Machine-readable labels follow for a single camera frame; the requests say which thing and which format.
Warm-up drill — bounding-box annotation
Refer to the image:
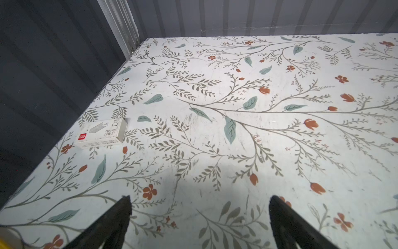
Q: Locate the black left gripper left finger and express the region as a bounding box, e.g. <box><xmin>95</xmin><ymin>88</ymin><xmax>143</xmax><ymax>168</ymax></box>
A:
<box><xmin>65</xmin><ymin>196</ymin><xmax>132</xmax><ymax>249</ymax></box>

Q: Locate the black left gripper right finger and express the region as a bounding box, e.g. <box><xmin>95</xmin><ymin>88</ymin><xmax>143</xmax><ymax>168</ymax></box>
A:
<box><xmin>268</xmin><ymin>196</ymin><xmax>338</xmax><ymax>249</ymax></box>

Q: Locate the white staples box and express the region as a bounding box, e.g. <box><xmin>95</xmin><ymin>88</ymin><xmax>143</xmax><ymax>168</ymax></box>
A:
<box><xmin>74</xmin><ymin>118</ymin><xmax>127</xmax><ymax>148</ymax></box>

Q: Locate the yellow plastic bin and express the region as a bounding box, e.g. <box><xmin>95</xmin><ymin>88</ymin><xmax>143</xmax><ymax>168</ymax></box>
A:
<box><xmin>1</xmin><ymin>228</ymin><xmax>20</xmax><ymax>249</ymax></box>

